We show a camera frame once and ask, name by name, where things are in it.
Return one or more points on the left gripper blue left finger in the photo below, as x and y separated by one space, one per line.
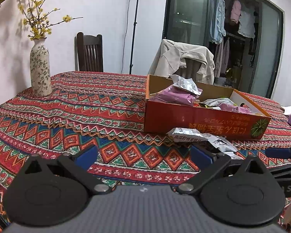
76 167

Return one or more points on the chair under beige jacket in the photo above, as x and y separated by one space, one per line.
190 70

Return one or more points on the silver snack packet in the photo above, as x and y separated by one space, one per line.
185 84

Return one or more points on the dark wooden chair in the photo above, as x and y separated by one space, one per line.
89 52

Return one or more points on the white tissue paper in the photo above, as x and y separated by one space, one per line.
286 110

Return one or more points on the studio light on stand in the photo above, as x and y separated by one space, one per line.
128 44

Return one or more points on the red patterned tablecloth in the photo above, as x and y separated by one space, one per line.
142 169

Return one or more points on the yellow blossom branches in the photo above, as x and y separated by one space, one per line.
38 20

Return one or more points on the pink hanging garment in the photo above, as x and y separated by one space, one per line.
235 11

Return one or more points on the green white snack packet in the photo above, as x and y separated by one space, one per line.
218 101

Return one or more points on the light blue hanging shirt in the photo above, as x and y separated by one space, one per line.
217 31

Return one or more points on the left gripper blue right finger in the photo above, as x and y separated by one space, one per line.
211 163

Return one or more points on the white floral ceramic vase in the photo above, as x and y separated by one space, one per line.
40 69

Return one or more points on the white printed snack packet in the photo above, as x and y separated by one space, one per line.
182 135

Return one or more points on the pink snack packet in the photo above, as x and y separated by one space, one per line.
175 95

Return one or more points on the black framed sliding glass door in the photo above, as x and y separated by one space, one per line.
245 37

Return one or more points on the beige jacket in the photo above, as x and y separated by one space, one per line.
171 56

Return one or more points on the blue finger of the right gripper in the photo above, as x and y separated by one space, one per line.
282 153

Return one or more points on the orange cardboard snack box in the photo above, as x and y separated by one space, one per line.
161 117

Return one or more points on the white striped snack packet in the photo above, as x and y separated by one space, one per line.
220 143

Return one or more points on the white hanging top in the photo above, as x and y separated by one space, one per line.
246 22

